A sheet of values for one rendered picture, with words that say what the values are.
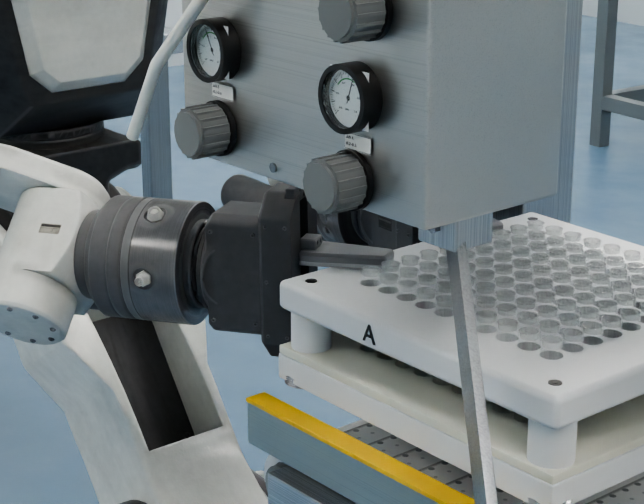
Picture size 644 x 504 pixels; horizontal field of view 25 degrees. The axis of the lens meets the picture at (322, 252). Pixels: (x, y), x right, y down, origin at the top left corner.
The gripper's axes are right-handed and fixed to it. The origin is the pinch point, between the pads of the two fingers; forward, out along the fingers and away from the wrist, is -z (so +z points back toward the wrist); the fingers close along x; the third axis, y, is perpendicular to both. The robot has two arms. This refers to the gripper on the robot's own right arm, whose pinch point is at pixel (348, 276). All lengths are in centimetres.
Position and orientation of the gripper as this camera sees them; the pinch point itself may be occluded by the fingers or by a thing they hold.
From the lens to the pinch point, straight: 99.7
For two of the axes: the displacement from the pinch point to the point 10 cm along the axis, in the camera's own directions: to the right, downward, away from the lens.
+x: 0.2, 9.6, 3.0
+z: -9.5, -0.8, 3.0
